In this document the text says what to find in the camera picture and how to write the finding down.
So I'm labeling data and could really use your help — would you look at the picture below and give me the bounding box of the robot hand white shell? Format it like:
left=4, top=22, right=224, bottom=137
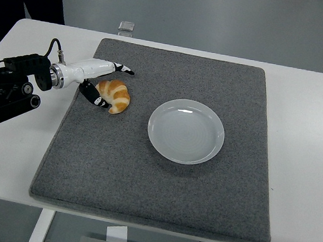
left=53, top=54, right=137, bottom=113

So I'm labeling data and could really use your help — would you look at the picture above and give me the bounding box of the golden brown croissant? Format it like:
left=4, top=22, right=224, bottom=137
left=91, top=77, right=133, bottom=117

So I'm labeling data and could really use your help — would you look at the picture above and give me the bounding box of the round pale grey plate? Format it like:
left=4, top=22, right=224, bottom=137
left=143, top=94, right=229, bottom=169

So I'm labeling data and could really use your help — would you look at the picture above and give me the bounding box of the grey felt mat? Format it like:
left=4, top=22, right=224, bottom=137
left=25, top=30, right=293, bottom=242

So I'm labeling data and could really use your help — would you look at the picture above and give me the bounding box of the white table leg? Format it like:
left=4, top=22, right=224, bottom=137
left=27, top=207, right=56, bottom=242

